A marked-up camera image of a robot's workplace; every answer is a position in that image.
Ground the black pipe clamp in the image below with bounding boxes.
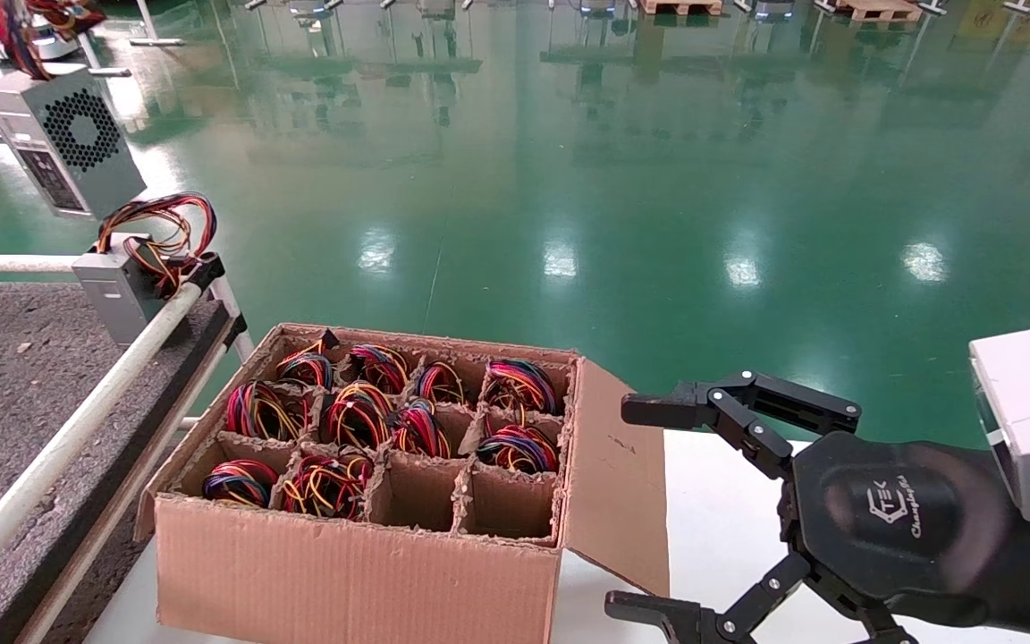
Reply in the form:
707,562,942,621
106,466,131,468
177,253,226,293

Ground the long white conveyor rail pipe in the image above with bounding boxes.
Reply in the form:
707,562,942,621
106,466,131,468
0,279,212,620

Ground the cardboard cell divider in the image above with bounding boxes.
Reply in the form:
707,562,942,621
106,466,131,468
171,335,574,548

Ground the dark conveyor side rail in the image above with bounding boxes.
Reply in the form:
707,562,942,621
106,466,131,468
0,309,248,644

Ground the white horizontal rail pipe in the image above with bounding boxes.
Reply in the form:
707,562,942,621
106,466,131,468
0,255,82,275

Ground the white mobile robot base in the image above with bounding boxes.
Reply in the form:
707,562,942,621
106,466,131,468
32,25,87,65

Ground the metal stand with flat foot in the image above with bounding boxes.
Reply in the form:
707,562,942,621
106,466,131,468
77,31,133,80
129,0,185,47

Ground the brown cardboard box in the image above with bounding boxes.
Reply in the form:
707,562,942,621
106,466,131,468
135,324,670,644

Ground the short white frame pipe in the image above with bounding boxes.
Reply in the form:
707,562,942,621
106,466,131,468
209,277,255,360

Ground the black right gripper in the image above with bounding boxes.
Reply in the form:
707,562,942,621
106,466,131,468
604,371,1030,644

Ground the wooden pallet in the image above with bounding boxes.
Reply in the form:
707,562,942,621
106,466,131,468
638,0,723,17
837,0,923,23

